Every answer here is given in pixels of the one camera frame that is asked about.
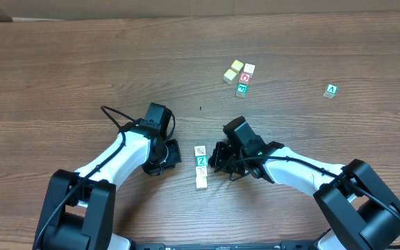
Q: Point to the white block top right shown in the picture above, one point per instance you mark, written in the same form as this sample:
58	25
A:
249	69

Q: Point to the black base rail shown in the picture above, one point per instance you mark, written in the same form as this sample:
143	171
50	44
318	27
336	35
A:
227	246

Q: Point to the green picture block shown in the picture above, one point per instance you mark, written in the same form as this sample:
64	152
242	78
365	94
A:
241	90

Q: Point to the yellow block upper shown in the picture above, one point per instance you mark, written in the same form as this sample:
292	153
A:
237	66

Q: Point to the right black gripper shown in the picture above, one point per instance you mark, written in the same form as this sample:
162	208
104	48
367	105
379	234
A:
219	157

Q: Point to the green letter A block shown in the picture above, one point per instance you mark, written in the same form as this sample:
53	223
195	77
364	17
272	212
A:
331	91

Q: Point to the white block blue side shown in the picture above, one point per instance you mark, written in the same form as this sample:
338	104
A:
200	150

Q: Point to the yellow block lower left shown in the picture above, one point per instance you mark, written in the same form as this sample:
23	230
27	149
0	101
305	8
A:
230	77

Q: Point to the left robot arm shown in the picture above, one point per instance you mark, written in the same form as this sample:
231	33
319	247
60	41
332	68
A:
78	208

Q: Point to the yellow plain wooden block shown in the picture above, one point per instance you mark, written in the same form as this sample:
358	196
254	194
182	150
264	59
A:
201	183

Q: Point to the red circle block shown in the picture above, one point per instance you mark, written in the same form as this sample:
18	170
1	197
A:
244	78

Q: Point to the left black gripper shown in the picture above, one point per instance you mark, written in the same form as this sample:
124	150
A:
173	155

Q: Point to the white block blue H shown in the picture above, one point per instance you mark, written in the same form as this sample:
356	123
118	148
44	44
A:
201	171

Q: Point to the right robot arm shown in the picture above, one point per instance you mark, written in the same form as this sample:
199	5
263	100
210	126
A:
361	210

